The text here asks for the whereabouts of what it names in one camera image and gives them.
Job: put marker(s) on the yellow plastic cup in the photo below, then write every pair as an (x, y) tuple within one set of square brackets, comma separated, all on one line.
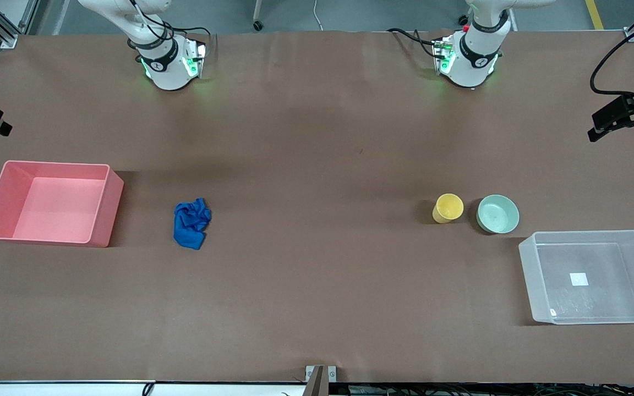
[(448, 208)]

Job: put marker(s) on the clear plastic storage box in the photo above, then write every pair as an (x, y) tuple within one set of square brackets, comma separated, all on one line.
[(586, 302)]

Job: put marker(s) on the blue cloth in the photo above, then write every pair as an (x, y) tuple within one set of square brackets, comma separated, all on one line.
[(190, 225)]

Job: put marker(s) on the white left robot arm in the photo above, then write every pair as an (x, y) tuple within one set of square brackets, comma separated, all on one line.
[(468, 69)]

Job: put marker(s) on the light green bowl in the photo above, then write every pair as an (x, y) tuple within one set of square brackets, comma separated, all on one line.
[(497, 214)]

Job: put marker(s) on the metal bracket with dark post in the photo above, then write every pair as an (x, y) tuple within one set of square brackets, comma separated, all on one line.
[(320, 380)]

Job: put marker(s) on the white square label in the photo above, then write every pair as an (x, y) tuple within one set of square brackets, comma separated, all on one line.
[(579, 279)]

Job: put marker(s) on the pink plastic bin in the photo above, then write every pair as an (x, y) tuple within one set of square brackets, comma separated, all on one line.
[(53, 206)]

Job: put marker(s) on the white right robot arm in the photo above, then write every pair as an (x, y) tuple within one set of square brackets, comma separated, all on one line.
[(168, 71)]

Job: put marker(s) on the brown paper table cover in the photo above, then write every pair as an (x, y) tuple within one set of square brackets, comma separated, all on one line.
[(317, 165)]

